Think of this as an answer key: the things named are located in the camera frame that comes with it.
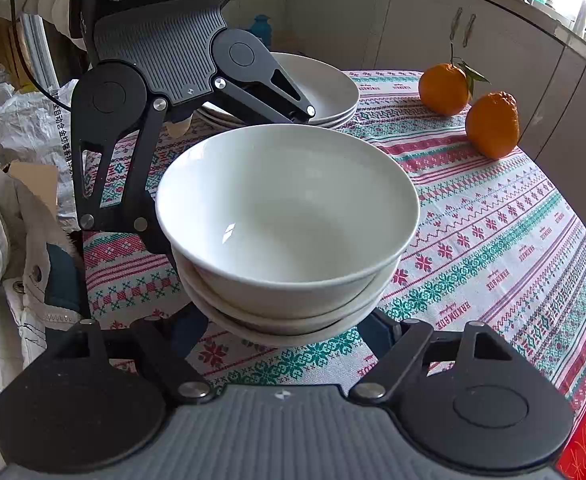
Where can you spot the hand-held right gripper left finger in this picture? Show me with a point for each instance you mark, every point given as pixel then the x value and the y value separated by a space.
pixel 188 325

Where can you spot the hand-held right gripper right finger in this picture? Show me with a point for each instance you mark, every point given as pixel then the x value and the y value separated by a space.
pixel 380 330

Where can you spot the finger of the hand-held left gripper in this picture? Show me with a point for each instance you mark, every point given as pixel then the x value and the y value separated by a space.
pixel 298 110
pixel 113 222

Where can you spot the white bowl pink flowers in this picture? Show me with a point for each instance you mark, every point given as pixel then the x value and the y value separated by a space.
pixel 283 200

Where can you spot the blue plastic bottle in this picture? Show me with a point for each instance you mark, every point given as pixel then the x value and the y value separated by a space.
pixel 261 32

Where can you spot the brown cardboard box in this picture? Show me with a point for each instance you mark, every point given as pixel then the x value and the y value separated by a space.
pixel 35 185

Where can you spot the person's white jacket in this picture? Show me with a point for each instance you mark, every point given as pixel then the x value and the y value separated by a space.
pixel 3 270

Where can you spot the white printed plastic bag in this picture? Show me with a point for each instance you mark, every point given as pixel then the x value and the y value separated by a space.
pixel 28 125

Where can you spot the white kitchen cabinets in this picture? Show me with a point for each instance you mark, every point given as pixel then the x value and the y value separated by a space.
pixel 413 20

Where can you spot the orange with leaf stem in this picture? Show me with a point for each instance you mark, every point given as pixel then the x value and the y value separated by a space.
pixel 443 87

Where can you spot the patterned red green tablecloth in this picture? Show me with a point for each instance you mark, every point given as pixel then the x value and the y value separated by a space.
pixel 498 240

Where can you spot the bumpy orange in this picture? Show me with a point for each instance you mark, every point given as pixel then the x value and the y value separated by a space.
pixel 493 125

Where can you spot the white cup stack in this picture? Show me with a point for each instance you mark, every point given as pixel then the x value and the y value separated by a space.
pixel 582 17

